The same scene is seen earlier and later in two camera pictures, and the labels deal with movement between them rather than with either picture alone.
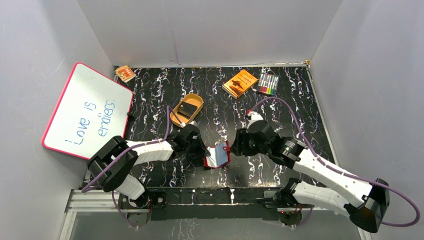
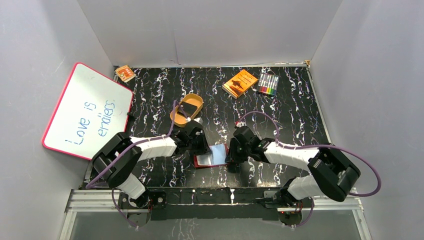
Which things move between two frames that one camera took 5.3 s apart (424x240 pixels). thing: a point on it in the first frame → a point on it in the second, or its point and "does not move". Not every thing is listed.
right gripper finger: x=242 y=136 → x=231 y=155
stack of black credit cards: x=186 y=109 does not move
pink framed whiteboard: x=94 y=109 does not move
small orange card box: x=125 y=73 does not move
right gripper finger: x=238 y=147 → x=233 y=164
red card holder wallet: x=220 y=155 does not move
